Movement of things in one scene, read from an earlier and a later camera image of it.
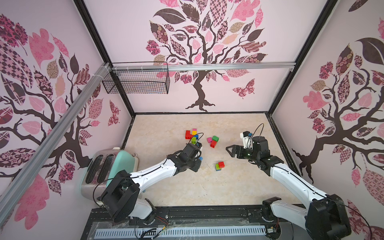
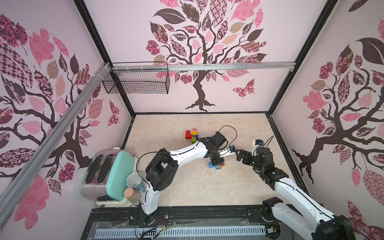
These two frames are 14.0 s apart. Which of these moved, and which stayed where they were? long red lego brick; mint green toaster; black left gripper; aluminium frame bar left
Moved: black left gripper
Stayed: long red lego brick; aluminium frame bar left; mint green toaster
